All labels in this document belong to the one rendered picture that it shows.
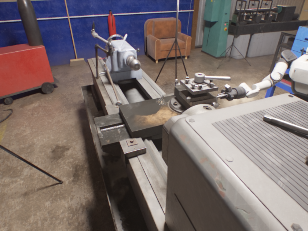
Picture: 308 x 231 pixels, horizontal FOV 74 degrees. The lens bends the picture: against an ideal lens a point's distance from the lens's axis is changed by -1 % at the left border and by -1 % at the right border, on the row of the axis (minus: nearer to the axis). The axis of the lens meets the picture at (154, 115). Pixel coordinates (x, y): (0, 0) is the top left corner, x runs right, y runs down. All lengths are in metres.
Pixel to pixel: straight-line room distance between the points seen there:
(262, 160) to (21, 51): 3.66
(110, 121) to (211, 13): 4.45
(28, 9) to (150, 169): 3.28
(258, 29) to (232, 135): 5.54
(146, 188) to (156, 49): 4.15
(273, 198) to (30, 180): 2.26
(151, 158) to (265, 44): 5.48
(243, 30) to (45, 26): 4.45
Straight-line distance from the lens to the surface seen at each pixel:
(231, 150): 0.50
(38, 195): 2.30
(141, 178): 1.08
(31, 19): 3.91
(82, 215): 2.02
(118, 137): 1.25
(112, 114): 1.47
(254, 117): 0.63
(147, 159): 1.15
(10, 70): 3.87
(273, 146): 0.54
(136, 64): 1.65
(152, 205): 0.98
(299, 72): 2.01
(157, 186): 1.04
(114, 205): 1.52
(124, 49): 1.88
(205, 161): 0.48
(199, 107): 0.87
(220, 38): 5.55
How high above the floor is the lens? 1.65
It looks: 33 degrees down
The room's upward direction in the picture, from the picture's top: straight up
